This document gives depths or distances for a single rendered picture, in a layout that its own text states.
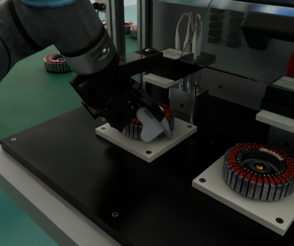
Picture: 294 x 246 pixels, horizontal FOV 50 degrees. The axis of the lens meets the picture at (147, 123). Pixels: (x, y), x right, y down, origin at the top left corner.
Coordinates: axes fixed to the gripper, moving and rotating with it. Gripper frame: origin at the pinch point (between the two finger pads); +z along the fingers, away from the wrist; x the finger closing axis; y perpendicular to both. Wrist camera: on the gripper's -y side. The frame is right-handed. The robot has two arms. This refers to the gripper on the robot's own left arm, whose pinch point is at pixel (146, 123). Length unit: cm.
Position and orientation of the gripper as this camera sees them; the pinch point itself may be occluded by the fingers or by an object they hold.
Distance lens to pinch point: 64.9
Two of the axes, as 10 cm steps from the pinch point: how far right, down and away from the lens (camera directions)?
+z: 3.4, 5.7, 7.5
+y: -5.8, 7.5, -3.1
